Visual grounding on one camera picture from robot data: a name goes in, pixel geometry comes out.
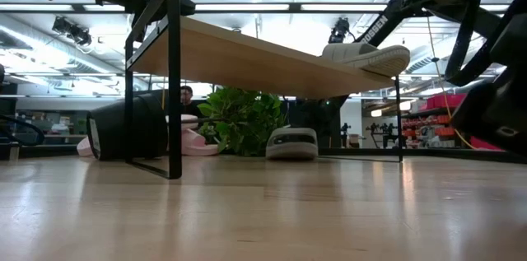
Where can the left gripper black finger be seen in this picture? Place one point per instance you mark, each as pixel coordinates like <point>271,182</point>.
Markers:
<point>139,28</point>
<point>188,7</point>

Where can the grey slide sandal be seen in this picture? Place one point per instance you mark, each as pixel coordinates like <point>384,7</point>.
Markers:
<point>370,57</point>
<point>292,150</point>

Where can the wooden shelf with black frame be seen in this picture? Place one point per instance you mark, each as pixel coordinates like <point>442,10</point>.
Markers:
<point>247,63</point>

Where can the small black tripod stand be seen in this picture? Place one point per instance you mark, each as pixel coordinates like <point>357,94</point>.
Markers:
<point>345,131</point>

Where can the black partition panels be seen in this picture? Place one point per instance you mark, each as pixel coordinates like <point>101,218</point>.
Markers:
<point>331,139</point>

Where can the green leafy plant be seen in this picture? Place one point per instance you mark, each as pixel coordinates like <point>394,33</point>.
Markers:
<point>243,121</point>

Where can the person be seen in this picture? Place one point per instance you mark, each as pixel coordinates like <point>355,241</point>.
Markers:
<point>187,98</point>

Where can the black plant pot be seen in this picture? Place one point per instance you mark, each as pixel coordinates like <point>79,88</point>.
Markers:
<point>111,129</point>

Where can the black overhead rig beam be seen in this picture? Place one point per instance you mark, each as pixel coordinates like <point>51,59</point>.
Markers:
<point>294,7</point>

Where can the rack with red bins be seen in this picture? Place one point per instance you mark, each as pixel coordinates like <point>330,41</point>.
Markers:
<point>436,119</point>

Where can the black table frame rails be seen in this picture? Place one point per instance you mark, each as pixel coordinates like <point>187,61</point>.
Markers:
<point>370,152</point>

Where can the black ceiling camera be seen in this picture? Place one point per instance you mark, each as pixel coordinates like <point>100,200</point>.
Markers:
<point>72,30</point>
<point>339,30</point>

